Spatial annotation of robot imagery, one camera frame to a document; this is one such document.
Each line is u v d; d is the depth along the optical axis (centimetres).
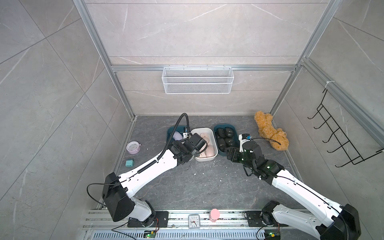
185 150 53
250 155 57
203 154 95
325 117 76
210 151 95
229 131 102
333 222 39
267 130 95
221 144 95
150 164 45
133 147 98
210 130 103
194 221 71
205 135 104
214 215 67
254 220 72
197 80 101
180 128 119
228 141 98
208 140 101
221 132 103
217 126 109
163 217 73
